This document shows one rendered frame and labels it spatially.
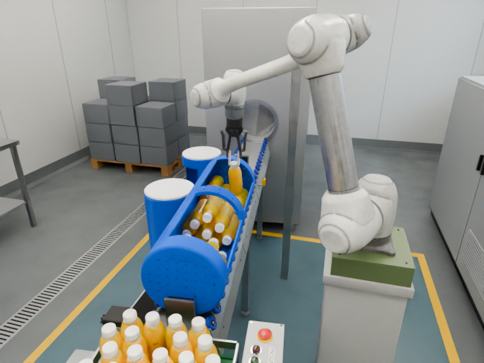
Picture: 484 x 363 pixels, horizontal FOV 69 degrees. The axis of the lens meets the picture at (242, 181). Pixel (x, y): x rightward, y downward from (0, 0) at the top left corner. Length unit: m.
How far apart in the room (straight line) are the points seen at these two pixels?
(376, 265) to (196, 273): 0.64
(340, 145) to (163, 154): 3.86
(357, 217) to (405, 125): 5.20
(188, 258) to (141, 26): 6.08
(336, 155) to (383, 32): 5.01
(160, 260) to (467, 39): 5.68
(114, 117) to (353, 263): 4.13
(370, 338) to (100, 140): 4.41
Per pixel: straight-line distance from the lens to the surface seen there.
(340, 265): 1.40
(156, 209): 1.94
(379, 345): 1.64
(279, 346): 1.02
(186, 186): 2.02
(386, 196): 1.34
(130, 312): 1.16
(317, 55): 1.09
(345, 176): 1.17
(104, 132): 5.19
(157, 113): 4.68
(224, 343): 1.19
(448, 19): 6.21
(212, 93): 1.46
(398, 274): 1.42
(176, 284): 1.23
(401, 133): 6.35
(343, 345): 1.66
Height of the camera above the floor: 1.86
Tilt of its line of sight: 24 degrees down
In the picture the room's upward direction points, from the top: straight up
